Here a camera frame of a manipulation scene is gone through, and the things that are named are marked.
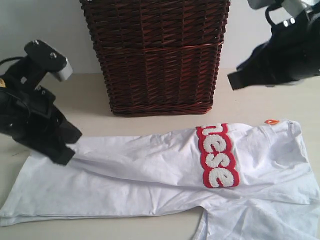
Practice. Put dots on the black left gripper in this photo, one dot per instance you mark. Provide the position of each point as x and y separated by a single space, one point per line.
32 119

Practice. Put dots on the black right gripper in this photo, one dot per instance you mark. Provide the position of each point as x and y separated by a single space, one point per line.
292 54

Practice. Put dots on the white t-shirt with red lettering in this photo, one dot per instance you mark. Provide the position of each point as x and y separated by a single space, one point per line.
253 182

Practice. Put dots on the dark brown wicker basket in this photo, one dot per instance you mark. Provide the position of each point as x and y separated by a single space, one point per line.
158 57

